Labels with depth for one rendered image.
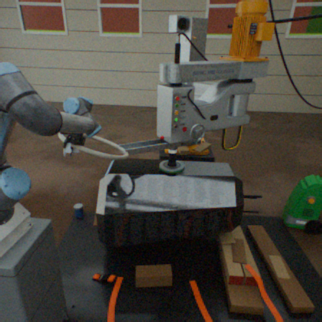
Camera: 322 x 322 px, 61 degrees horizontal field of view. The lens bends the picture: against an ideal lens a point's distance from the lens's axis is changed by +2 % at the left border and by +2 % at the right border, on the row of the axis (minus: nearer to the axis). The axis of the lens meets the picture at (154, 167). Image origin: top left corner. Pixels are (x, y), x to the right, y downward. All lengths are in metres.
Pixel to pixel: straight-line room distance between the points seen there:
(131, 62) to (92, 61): 1.17
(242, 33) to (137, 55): 6.03
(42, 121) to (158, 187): 1.40
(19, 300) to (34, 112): 1.08
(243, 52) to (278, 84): 6.13
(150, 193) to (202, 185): 0.44
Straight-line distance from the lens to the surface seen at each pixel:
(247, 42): 2.41
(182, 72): 1.99
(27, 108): 0.98
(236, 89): 2.37
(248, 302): 2.38
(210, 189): 2.26
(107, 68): 8.49
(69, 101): 1.53
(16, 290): 1.69
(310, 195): 3.20
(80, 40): 8.69
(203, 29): 2.92
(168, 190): 2.21
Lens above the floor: 1.88
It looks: 26 degrees down
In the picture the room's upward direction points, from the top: 1 degrees clockwise
